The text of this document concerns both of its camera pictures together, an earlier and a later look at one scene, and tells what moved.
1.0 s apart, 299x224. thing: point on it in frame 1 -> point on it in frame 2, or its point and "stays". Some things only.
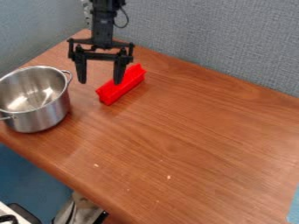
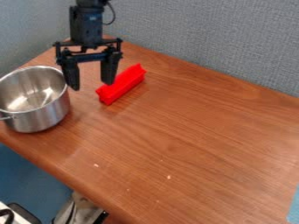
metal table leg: x=80 y=211 stays
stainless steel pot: x=33 y=98 stays
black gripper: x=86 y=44 -> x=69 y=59
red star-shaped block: x=110 y=91 stays
